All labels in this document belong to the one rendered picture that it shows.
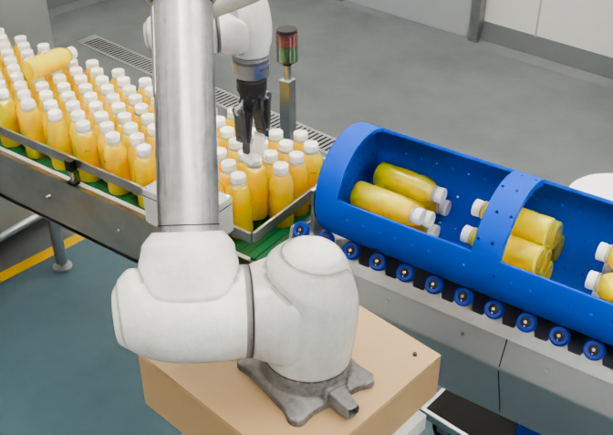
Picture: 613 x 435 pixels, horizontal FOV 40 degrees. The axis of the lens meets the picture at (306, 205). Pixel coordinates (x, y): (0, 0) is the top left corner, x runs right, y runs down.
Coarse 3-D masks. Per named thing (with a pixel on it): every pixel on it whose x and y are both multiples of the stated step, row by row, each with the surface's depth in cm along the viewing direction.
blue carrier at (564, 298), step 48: (336, 144) 194; (384, 144) 211; (432, 144) 194; (336, 192) 192; (480, 192) 202; (528, 192) 175; (576, 192) 178; (384, 240) 189; (432, 240) 181; (480, 240) 175; (576, 240) 191; (480, 288) 182; (528, 288) 171; (576, 288) 189
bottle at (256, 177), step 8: (248, 168) 214; (256, 168) 213; (264, 168) 215; (248, 176) 213; (256, 176) 213; (264, 176) 214; (248, 184) 214; (256, 184) 214; (264, 184) 215; (256, 192) 216; (264, 192) 217; (256, 200) 217; (264, 200) 218; (256, 208) 218; (264, 208) 219; (256, 216) 220; (264, 216) 221
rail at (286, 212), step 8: (304, 192) 221; (296, 200) 218; (304, 200) 221; (288, 208) 216; (296, 208) 219; (280, 216) 213; (288, 216) 217; (264, 224) 209; (272, 224) 211; (256, 232) 206; (264, 232) 209; (256, 240) 208
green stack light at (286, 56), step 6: (276, 48) 246; (282, 48) 244; (294, 48) 244; (276, 54) 247; (282, 54) 244; (288, 54) 244; (294, 54) 245; (276, 60) 248; (282, 60) 246; (288, 60) 245; (294, 60) 246
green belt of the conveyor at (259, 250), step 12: (0, 144) 259; (24, 156) 253; (48, 156) 253; (108, 192) 236; (132, 204) 231; (300, 216) 226; (276, 228) 221; (288, 228) 221; (240, 240) 217; (252, 240) 217; (264, 240) 217; (276, 240) 217; (240, 252) 213; (252, 252) 213; (264, 252) 212
